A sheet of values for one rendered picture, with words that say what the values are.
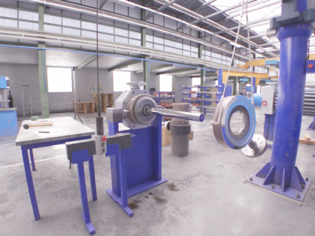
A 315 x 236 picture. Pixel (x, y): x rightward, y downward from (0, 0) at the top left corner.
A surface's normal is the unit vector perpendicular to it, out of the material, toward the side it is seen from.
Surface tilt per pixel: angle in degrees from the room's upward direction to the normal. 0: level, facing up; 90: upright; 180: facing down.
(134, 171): 90
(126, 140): 90
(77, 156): 90
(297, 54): 90
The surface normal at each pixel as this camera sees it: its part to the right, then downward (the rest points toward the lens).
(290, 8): -0.78, 0.09
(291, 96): -0.55, 0.12
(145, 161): 0.62, 0.11
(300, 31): -0.29, 0.73
